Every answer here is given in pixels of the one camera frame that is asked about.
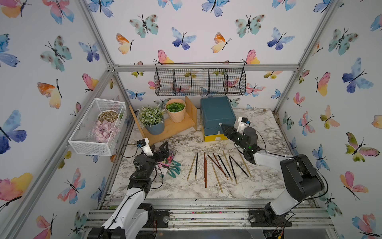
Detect red pencil long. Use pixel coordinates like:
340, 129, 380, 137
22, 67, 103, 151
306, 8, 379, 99
204, 152, 208, 188

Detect peach pot green plant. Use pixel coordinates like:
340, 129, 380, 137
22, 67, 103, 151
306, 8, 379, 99
165, 99, 186, 123

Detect black wire wall basket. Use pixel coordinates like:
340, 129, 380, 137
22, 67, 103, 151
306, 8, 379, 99
154, 62, 247, 97

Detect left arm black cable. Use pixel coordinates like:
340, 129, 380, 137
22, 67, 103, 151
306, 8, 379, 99
120, 143, 140, 159

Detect blue pot white-flowered plant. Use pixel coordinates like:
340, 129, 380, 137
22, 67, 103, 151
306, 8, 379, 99
138, 106, 165, 135

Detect black pencil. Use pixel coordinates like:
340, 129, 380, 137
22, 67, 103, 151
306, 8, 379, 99
195, 152, 199, 180
218, 155, 232, 180

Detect wooden shelf stand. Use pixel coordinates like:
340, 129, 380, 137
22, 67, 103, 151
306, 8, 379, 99
129, 96, 198, 145

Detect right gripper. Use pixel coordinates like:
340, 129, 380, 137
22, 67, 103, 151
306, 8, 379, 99
221, 123, 249, 152

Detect yellow pencil far right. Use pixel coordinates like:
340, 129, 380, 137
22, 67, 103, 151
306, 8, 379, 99
239, 153, 253, 177

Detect black pencil diagonal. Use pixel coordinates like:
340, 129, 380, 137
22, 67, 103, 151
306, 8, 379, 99
229, 155, 249, 177

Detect white mesh wall basket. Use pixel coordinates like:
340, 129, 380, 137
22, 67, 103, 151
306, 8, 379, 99
68, 98, 126, 156

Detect pink artificial flowers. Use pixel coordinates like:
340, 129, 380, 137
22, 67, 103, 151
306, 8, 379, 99
92, 121, 121, 143

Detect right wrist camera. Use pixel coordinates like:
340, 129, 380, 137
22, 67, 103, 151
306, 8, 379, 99
237, 117, 250, 134

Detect yellow bottom drawer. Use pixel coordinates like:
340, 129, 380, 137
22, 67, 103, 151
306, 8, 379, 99
204, 134, 228, 142

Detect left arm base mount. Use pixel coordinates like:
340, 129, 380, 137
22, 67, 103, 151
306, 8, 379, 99
138, 203, 170, 229

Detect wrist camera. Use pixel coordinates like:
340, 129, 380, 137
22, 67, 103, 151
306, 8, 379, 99
237, 117, 250, 134
137, 137, 153, 156

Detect red pencil diagonal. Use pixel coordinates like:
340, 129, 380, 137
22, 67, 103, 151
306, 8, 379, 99
213, 153, 228, 179
207, 155, 229, 179

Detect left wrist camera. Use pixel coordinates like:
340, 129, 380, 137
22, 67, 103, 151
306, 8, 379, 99
137, 137, 153, 156

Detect black pencil vertical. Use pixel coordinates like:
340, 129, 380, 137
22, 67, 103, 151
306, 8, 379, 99
229, 155, 238, 184

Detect teal drawer cabinet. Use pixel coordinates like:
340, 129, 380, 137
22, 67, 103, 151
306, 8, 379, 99
201, 96, 236, 136

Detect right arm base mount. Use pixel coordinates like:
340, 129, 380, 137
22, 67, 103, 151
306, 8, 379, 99
248, 209, 292, 227

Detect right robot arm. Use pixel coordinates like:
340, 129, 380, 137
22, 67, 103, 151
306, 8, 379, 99
220, 124, 325, 216

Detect bowl of pebbles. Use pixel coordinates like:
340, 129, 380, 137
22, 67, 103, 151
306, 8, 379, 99
97, 110, 119, 123

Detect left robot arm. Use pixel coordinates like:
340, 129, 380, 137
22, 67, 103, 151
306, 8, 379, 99
87, 138, 170, 239

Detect red pencil beside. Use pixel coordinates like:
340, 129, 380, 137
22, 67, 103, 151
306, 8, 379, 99
204, 156, 207, 182

